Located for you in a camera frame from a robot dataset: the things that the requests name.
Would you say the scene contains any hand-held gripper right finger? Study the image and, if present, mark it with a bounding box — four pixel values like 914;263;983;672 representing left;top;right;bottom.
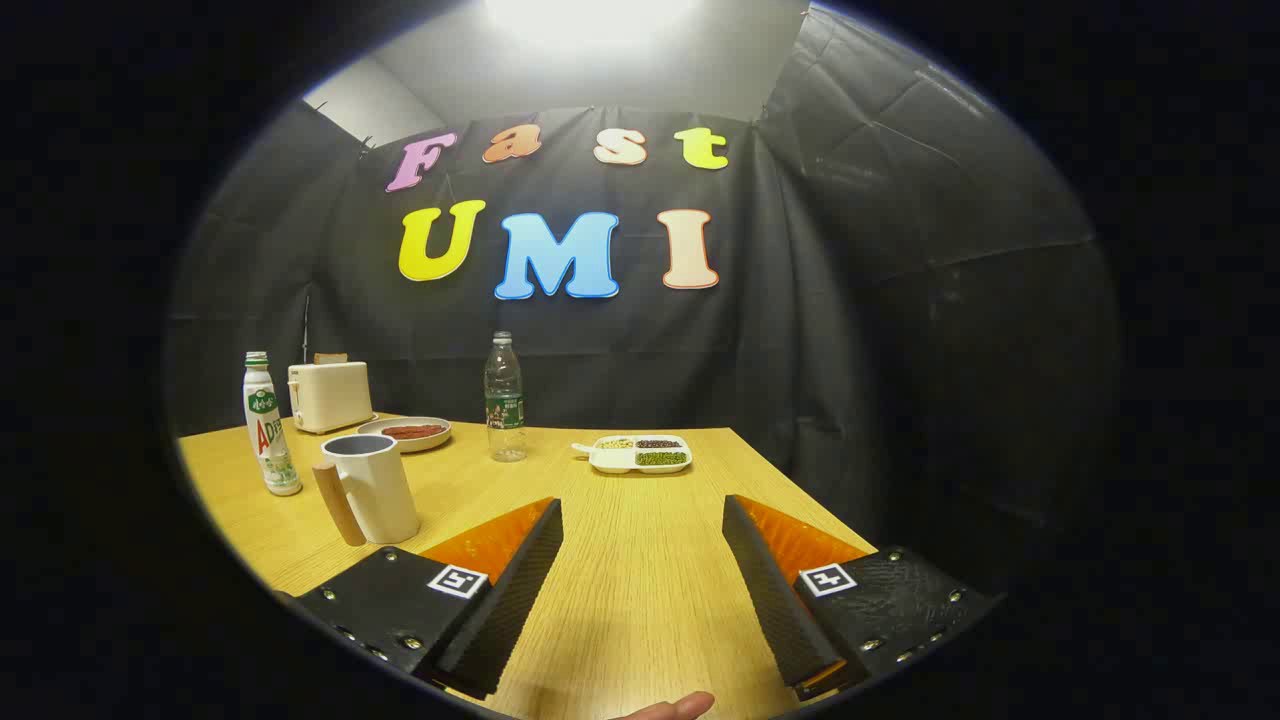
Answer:
722;494;1004;701

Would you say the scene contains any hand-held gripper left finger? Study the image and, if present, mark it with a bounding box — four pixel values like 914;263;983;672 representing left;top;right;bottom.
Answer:
275;497;564;701

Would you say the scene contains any white cup wooden handle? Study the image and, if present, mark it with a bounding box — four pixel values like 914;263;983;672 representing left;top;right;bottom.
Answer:
312;433;422;547

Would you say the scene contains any white juice bottle green label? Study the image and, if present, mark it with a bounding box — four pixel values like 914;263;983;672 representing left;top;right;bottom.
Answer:
243;351;303;497

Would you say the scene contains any clear plastic water bottle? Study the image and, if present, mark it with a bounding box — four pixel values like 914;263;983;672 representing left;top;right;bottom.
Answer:
484;331;528;463

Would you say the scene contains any wooden table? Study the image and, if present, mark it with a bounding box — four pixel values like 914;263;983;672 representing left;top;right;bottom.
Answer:
178;413;881;720

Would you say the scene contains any white divided dish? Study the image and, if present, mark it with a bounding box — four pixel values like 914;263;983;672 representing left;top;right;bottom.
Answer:
571;434;694;475

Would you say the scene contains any round beige plate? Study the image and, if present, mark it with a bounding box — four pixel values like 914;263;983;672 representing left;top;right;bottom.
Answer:
357;416;453;454

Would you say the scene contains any black backdrop cloth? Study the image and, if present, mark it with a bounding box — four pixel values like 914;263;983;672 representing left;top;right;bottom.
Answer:
165;5;1121;561

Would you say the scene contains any cream toaster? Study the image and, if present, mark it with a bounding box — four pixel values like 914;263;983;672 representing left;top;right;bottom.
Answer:
288;361;375;435

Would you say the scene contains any ceiling light panel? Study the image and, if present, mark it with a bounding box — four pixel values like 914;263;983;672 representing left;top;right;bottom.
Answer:
485;0;701;46

